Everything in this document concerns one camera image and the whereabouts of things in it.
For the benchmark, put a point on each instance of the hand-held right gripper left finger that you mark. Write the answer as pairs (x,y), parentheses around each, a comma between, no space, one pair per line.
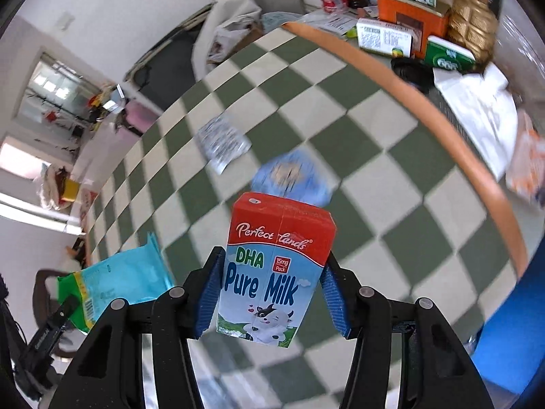
(210,294)

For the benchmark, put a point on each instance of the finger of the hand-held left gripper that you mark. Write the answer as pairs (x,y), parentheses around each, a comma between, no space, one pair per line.
(63,313)

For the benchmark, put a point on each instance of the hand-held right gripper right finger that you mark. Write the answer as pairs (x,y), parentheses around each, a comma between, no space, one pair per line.
(336,306)

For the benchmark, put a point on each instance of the red blue milk carton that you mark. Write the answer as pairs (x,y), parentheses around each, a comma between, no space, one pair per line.
(272,272)

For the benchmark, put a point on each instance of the green blue plastic wrapper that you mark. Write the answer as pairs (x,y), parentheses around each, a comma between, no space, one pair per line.
(119,279)

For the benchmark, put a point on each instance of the pile of bedding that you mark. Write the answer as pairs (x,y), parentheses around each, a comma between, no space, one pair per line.
(51,185)

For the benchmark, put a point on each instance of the crumpled blue wrapper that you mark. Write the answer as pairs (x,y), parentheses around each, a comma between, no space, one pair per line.
(293,174)

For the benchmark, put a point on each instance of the green white checkered tablecloth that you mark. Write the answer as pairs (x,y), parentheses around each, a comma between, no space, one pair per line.
(362,157)

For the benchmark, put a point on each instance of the silver blister pack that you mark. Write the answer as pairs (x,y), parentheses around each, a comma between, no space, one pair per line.
(221,140)

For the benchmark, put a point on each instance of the blue black chair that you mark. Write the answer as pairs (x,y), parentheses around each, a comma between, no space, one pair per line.
(511,341)

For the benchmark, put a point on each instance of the pink suitcase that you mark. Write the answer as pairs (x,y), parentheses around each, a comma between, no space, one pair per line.
(138,117)

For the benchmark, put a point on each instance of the dark folding bed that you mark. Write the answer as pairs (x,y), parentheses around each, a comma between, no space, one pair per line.
(170,64)

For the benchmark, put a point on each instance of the orange snack packet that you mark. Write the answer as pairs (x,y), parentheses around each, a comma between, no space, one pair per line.
(528,166)

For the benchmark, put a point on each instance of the small black object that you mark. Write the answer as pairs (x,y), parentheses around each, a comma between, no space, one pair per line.
(411,73)

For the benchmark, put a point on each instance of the white cloth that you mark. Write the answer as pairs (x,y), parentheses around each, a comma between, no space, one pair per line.
(225,25)

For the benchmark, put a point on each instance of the white carton with green logo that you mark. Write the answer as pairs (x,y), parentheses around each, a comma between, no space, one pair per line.
(381,38)

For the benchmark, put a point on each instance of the green box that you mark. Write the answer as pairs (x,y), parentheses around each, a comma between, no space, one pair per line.
(449,55)

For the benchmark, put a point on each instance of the light blue plastic bag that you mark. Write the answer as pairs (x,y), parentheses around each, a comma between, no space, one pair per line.
(276,20)

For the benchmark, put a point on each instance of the white printed papers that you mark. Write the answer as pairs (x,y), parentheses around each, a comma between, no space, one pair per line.
(336,21)

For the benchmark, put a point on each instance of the orange box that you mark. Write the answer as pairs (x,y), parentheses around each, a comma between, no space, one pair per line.
(391,6)

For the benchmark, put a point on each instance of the gold bottle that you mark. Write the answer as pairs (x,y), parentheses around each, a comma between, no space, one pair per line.
(472,25)

